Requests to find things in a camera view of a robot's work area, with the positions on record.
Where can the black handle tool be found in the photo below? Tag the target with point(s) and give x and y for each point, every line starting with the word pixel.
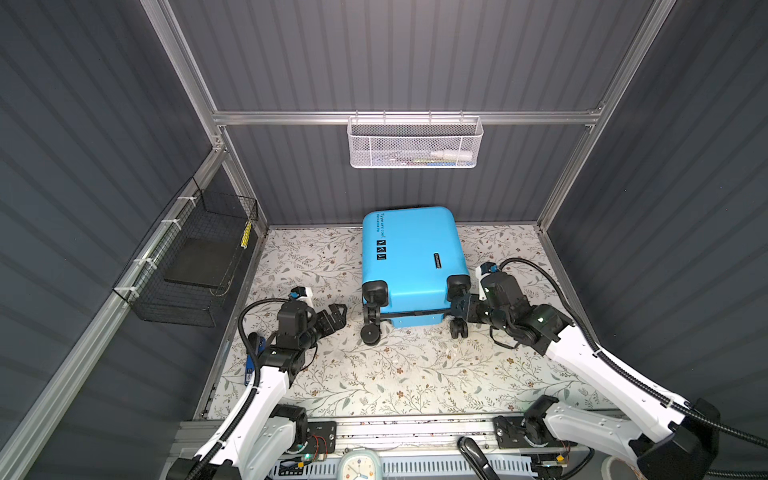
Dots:
pixel 476 459

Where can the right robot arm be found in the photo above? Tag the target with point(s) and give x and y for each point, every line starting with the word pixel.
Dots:
pixel 652 437

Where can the yellow marker in basket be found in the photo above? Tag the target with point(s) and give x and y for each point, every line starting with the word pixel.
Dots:
pixel 246 234

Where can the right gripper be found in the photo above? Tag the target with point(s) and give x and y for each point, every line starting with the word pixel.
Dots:
pixel 463 307

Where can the white wire mesh basket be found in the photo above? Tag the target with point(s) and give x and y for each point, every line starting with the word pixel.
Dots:
pixel 405 142

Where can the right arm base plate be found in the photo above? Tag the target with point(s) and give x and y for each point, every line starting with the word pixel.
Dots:
pixel 525 431

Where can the small white clock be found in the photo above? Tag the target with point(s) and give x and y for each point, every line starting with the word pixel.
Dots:
pixel 361 464

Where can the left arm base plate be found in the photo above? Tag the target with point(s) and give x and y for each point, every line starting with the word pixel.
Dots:
pixel 314 437

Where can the blue hardshell suitcase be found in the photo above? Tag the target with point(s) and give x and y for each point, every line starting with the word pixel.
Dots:
pixel 413 265

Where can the white tape roll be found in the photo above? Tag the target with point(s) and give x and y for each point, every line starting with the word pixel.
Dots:
pixel 613 468

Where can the white bottle in basket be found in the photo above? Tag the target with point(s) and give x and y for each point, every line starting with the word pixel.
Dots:
pixel 452 156

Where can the black wire wall basket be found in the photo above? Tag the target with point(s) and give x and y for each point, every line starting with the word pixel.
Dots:
pixel 193 268

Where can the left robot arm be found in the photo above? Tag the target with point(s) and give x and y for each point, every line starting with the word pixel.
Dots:
pixel 260 428

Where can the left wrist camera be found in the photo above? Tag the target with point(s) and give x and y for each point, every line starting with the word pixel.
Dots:
pixel 303 294

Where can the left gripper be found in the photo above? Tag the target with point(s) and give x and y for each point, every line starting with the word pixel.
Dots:
pixel 329 327

